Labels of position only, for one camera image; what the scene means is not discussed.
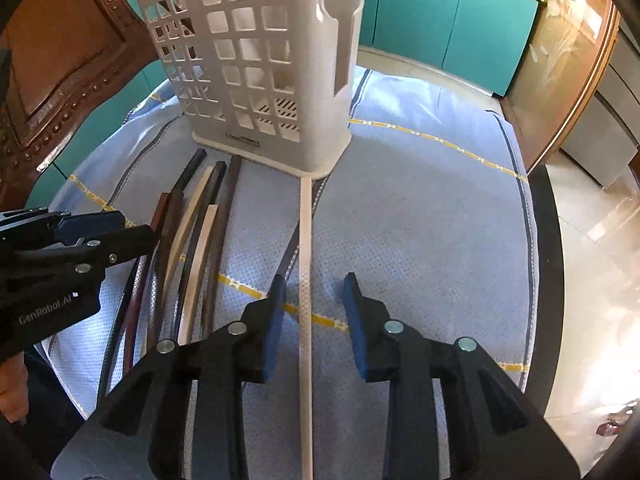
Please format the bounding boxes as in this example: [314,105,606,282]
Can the carved wooden chair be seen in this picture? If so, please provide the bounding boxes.
[0,0,193,211]

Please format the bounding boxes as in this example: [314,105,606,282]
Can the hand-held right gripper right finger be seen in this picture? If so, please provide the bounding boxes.
[341,271,544,480]

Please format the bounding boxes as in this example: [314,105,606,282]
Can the black round table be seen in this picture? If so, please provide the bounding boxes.
[517,162,568,411]

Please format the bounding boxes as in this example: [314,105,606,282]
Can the light blue table cloth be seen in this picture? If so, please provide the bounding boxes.
[42,67,531,480]

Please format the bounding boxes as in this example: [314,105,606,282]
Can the grey panelled cabinet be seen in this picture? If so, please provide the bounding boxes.
[560,25,640,191]

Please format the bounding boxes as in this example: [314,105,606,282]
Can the beige chopstick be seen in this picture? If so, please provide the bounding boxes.
[145,165,215,356]
[177,204,219,348]

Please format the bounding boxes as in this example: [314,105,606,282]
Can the white textured chopstick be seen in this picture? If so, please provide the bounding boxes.
[298,172,316,480]

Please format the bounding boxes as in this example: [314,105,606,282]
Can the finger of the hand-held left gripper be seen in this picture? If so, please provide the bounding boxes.
[0,210,126,248]
[15,224,157,283]

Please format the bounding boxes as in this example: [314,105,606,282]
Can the wooden framed glass door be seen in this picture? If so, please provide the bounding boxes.
[500,0,623,173]

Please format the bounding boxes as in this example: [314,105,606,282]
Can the white plastic utensil holder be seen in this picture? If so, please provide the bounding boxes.
[131,0,366,178]

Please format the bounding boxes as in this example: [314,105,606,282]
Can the dark brown chopstick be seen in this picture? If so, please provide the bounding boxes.
[199,155,244,341]

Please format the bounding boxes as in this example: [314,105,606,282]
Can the red-brown chopstick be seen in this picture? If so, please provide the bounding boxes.
[122,192,171,378]

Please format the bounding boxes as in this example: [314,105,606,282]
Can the person's left hand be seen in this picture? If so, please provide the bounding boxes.
[0,352,29,426]

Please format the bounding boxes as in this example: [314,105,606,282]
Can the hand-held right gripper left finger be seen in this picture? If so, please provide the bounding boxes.
[99,274,288,480]

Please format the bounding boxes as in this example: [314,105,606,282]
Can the teal kitchen cabinets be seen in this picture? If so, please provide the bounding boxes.
[25,0,546,211]

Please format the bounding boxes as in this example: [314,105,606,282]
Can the black textured chopstick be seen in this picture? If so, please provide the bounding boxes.
[272,175,327,286]

